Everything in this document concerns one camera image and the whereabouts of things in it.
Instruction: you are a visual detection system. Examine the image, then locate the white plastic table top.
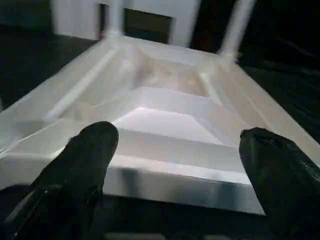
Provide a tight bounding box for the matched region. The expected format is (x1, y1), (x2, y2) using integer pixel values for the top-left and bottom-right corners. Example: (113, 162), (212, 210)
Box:
(0, 34), (320, 216)

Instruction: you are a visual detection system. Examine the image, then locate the white plastic table leg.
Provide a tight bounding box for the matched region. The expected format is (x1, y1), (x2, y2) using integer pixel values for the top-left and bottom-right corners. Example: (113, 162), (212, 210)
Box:
(106, 0), (126, 38)
(217, 0), (257, 58)

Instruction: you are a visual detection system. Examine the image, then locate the white cabinet with glass doors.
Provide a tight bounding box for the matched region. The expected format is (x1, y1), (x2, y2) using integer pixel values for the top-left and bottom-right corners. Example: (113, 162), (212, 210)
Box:
(50, 0), (201, 48)

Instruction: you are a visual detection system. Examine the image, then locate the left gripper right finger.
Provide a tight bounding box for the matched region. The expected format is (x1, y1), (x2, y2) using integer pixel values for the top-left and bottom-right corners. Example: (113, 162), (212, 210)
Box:
(239, 127), (320, 240)

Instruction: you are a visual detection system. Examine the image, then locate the black work mat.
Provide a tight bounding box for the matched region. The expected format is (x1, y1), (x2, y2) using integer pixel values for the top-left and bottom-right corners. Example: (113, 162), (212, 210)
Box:
(0, 25), (320, 240)

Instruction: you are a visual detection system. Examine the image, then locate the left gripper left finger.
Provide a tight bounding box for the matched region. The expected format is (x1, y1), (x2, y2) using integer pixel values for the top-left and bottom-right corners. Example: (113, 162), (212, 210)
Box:
(0, 121), (120, 240)

